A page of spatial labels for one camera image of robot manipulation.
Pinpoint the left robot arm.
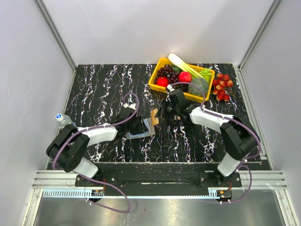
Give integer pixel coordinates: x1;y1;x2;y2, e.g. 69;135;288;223
46;103;155;186

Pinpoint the beige leather card holder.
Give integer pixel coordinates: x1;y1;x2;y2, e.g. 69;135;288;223
127;118;155;139

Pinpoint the red apple left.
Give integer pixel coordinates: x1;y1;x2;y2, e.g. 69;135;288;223
156;77;169;88

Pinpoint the aluminium frame rail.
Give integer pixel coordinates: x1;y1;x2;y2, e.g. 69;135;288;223
34;0;77;71

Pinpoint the red apple right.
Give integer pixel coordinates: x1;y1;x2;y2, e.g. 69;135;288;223
178;72;192;82

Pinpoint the red lychee bunch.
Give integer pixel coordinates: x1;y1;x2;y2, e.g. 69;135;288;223
212;73;236;102

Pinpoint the green lettuce leaf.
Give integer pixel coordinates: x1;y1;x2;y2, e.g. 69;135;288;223
199;68;212;83

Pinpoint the green melon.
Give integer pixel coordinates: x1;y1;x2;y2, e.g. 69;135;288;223
188;77;209;97

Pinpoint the dark purple grape bunch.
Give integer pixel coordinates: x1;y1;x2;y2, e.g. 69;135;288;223
154;64;180;84

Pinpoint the red apple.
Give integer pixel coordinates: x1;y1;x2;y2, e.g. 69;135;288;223
178;72;192;82
156;77;169;88

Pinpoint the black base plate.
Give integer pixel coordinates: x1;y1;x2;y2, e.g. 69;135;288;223
75;161;242;197

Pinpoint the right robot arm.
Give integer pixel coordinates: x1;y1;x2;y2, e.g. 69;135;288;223
156;88;261;186

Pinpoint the white green leek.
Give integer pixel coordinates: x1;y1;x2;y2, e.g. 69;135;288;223
168;53;204;79

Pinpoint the yellow plastic bin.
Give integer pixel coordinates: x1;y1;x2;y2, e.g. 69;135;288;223
148;58;215;102

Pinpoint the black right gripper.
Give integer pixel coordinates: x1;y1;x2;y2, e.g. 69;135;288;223
155;99;180;120

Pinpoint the clear plastic water bottle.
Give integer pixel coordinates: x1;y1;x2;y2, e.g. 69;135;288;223
55;113;76;129

